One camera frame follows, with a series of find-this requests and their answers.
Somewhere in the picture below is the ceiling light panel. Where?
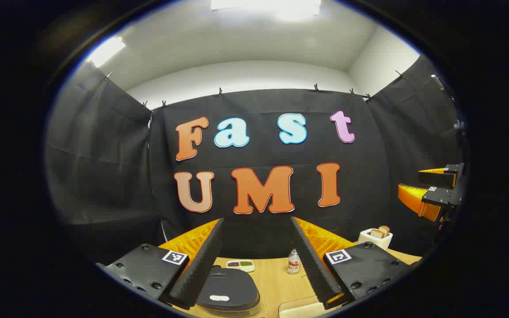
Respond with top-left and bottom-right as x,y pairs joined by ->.
210,0 -> 322,19
87,36 -> 126,68

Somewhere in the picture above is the black silver rice cooker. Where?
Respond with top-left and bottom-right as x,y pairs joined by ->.
195,265 -> 262,318

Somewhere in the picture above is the clear glass container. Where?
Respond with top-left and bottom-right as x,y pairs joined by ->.
278,295 -> 326,318

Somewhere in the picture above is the white toaster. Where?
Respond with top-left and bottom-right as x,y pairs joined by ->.
357,228 -> 393,250

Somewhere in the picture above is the white divided grain dish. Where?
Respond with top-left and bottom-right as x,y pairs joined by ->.
226,259 -> 255,272

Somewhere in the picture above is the row of black cloth clips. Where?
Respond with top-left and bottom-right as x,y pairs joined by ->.
104,70 -> 407,111

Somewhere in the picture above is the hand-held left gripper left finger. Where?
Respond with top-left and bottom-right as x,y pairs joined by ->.
97,218 -> 225,310

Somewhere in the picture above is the clear plastic drink bottle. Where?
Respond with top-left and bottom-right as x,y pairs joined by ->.
287,249 -> 301,275

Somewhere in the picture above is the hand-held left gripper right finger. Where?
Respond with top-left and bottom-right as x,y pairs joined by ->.
291,216 -> 414,310

